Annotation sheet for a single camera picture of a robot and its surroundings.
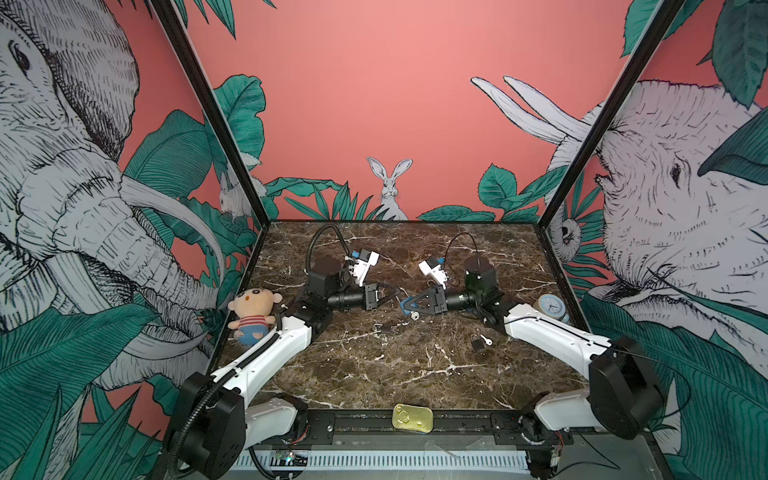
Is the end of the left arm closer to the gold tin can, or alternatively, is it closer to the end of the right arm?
the end of the right arm

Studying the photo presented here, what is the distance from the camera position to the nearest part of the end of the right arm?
0.67m

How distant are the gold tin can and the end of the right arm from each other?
26 cm

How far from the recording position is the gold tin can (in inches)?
28.7
